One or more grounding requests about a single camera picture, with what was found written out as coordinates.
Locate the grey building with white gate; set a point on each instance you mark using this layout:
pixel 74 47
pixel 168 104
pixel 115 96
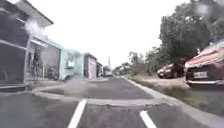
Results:
pixel 90 66

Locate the grey asphalt road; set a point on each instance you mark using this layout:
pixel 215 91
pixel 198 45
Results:
pixel 110 90

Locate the row of trees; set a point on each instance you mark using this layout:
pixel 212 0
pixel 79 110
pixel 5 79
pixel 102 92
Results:
pixel 140 61

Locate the light green building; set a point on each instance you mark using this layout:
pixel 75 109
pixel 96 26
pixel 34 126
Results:
pixel 68 63

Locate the dark red car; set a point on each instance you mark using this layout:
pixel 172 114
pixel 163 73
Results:
pixel 170 70

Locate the robot's own part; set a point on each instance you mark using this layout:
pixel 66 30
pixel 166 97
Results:
pixel 147 119
pixel 77 113

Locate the pale concrete kerb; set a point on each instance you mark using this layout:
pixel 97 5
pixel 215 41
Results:
pixel 173 101

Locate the large green tree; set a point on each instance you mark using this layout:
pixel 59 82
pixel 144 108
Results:
pixel 186 31

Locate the grass strip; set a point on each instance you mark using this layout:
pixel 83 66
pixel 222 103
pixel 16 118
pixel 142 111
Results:
pixel 200 98

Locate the dark grey building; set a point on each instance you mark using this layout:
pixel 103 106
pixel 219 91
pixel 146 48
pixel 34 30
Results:
pixel 13 46

